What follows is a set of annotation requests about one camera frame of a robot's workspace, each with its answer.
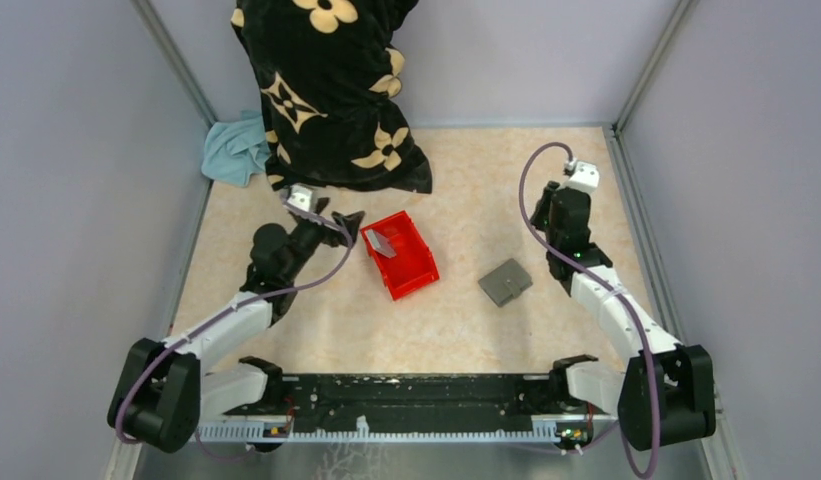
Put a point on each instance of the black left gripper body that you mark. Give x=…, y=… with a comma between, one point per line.
x=306, y=234

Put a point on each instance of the grey slotted cable duct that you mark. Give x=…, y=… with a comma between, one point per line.
x=259, y=432

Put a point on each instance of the red plastic bin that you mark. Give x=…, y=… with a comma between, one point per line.
x=414, y=267

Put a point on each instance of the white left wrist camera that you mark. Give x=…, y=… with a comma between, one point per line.
x=301, y=198

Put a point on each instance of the black floral blanket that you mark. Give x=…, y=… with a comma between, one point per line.
x=328, y=73

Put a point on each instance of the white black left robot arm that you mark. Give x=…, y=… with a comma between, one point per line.
x=167, y=387

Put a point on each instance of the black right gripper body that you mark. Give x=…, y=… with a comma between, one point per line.
x=540, y=217

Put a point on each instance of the silver credit card in bin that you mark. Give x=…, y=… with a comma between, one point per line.
x=380, y=244

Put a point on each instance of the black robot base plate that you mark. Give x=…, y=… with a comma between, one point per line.
x=417, y=406

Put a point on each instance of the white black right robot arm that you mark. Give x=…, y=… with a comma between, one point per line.
x=665, y=395

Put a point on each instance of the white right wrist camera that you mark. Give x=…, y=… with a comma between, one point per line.
x=581, y=176

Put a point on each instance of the light blue cloth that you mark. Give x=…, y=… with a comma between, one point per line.
x=235, y=151

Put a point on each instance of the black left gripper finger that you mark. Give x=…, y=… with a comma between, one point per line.
x=348, y=227
x=318, y=204

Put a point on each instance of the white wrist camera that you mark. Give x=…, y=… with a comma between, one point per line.
x=301, y=198
x=581, y=176

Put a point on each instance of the grey card holder wallet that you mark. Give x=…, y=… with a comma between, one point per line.
x=506, y=282

